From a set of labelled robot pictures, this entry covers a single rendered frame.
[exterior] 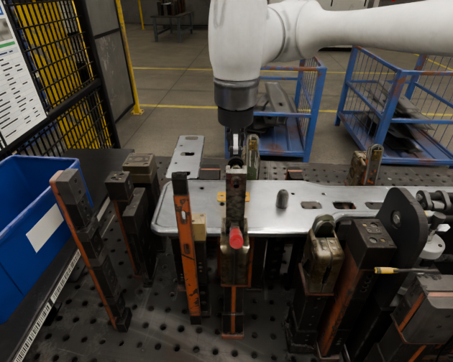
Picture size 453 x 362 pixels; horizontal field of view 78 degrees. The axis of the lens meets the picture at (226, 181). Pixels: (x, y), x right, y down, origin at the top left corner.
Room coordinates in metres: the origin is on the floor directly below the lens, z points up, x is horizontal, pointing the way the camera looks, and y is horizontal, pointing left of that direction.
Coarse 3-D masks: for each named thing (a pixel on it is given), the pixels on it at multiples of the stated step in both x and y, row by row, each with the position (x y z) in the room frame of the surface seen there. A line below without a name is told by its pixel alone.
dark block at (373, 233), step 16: (352, 224) 0.38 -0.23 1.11; (368, 224) 0.37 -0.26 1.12; (352, 240) 0.36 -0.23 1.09; (368, 240) 0.33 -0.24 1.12; (384, 240) 0.33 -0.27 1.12; (352, 256) 0.34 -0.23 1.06; (368, 256) 0.31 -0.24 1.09; (384, 256) 0.31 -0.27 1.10; (352, 272) 0.33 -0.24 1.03; (368, 272) 0.32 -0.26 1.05; (336, 288) 0.36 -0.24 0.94; (352, 288) 0.32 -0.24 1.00; (368, 288) 0.32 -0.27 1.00; (336, 304) 0.34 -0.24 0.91; (352, 304) 0.32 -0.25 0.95; (320, 320) 0.38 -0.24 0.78; (336, 320) 0.32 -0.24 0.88; (352, 320) 0.32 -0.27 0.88; (320, 336) 0.35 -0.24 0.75; (336, 336) 0.32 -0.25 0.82; (320, 352) 0.33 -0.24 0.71; (336, 352) 0.32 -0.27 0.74
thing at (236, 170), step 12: (228, 168) 0.41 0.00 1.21; (240, 168) 0.42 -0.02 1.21; (228, 180) 0.39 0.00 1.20; (240, 180) 0.39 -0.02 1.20; (228, 192) 0.40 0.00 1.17; (240, 192) 0.40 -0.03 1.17; (228, 204) 0.40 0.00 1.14; (240, 204) 0.40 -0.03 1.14; (228, 216) 0.41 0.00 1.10; (240, 216) 0.41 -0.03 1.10; (228, 228) 0.42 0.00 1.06; (240, 228) 0.42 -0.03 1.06
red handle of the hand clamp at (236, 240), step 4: (232, 224) 0.40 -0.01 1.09; (236, 224) 0.40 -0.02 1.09; (232, 228) 0.37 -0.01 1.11; (236, 228) 0.35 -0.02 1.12; (232, 232) 0.33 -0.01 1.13; (236, 232) 0.33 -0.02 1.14; (240, 232) 0.34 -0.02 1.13; (232, 236) 0.31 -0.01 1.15; (236, 236) 0.31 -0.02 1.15; (240, 236) 0.31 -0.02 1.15; (232, 240) 0.31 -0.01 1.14; (236, 240) 0.30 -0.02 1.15; (240, 240) 0.31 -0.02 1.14; (232, 244) 0.30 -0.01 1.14; (236, 244) 0.30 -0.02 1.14; (240, 244) 0.30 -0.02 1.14; (236, 248) 0.30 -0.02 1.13
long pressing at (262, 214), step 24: (168, 192) 0.62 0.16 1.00; (192, 192) 0.62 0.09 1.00; (216, 192) 0.62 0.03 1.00; (264, 192) 0.62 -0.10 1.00; (288, 192) 0.62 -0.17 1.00; (312, 192) 0.62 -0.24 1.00; (336, 192) 0.62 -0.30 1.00; (360, 192) 0.62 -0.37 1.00; (384, 192) 0.62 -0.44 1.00; (168, 216) 0.52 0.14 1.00; (216, 216) 0.52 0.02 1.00; (264, 216) 0.52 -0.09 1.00; (288, 216) 0.52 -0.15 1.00; (312, 216) 0.52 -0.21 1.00; (336, 216) 0.52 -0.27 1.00; (360, 216) 0.52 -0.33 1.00
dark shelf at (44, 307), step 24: (96, 168) 0.69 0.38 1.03; (120, 168) 0.69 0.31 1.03; (96, 192) 0.58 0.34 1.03; (96, 216) 0.49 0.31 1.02; (72, 240) 0.41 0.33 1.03; (72, 264) 0.36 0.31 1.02; (48, 288) 0.30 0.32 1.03; (24, 312) 0.25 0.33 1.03; (48, 312) 0.27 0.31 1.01; (0, 336) 0.21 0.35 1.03; (24, 336) 0.22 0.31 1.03; (0, 360) 0.18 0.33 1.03
